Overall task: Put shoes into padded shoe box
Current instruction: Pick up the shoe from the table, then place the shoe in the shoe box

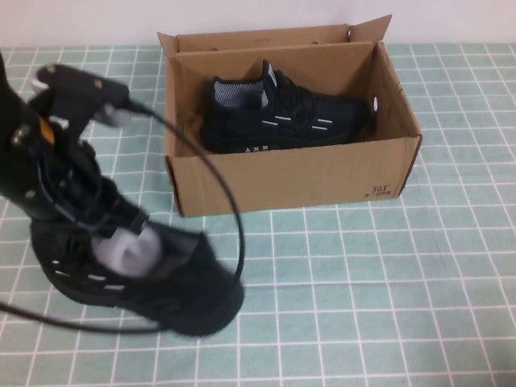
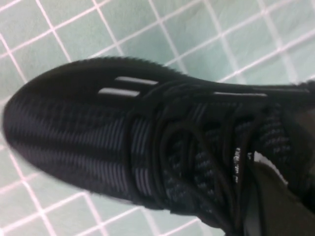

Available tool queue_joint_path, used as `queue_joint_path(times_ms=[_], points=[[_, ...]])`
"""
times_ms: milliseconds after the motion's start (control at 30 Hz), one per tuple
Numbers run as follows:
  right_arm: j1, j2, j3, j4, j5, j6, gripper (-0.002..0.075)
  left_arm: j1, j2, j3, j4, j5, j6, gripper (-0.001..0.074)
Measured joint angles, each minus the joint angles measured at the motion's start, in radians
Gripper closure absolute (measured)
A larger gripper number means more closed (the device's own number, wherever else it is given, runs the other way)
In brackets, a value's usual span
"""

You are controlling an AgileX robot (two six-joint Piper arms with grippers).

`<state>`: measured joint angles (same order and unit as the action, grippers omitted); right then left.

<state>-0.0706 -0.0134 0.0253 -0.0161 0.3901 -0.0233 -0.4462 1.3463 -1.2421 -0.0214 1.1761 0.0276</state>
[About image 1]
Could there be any black knit sneaker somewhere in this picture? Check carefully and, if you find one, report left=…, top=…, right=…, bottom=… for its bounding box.
left=30, top=201, right=248, bottom=336
left=199, top=59, right=381, bottom=156

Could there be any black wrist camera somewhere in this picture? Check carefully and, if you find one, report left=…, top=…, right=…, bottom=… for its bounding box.
left=31, top=63, right=133, bottom=129

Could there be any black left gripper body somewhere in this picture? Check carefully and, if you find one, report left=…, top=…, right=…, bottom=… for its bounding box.
left=0, top=100, right=106, bottom=227

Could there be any green checked tablecloth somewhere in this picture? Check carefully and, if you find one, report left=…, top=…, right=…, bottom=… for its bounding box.
left=0, top=42, right=516, bottom=387

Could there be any white paper shoe stuffing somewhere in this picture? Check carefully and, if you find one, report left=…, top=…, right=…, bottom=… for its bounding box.
left=89, top=224, right=163, bottom=280

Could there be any brown cardboard shoe box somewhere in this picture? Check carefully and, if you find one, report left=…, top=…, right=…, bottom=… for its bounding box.
left=156, top=15, right=423, bottom=219

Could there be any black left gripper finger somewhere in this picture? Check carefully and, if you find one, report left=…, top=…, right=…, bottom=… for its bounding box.
left=52, top=177, right=106, bottom=239
left=105, top=192, right=152, bottom=239

